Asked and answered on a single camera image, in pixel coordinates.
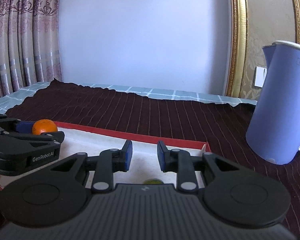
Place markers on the dark striped table cloth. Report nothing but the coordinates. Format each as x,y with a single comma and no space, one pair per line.
222,126

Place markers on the orange mandarin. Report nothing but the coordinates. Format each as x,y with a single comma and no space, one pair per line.
44,126

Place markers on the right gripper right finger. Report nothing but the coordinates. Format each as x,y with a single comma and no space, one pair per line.
181,163

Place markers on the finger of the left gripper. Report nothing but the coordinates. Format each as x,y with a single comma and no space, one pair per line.
24,127
49,136

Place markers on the light blue checked sheet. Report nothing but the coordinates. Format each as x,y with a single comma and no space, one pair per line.
16,98

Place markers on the pink patterned curtain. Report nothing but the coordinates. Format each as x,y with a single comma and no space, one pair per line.
29,45

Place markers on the red shallow box tray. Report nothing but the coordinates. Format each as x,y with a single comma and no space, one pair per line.
144,164

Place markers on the blue electric kettle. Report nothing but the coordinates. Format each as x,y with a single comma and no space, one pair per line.
274,129

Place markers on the white wall switch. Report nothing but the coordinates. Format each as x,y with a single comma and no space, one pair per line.
260,76

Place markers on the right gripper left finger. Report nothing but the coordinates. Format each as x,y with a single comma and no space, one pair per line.
109,162

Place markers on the gold picture frame moulding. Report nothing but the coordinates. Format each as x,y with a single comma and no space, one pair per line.
238,47

